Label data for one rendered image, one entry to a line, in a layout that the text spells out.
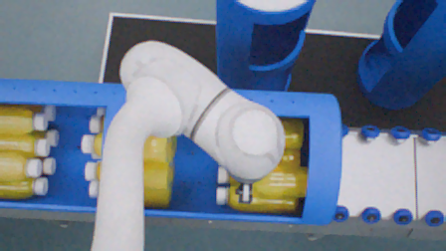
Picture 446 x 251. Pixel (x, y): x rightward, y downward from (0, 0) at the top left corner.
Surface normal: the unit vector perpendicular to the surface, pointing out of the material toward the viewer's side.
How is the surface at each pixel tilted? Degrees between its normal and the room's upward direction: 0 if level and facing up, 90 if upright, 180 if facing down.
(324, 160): 13
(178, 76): 30
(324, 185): 34
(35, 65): 0
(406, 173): 0
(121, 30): 0
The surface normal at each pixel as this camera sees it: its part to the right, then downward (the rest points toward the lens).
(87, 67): 0.00, -0.25
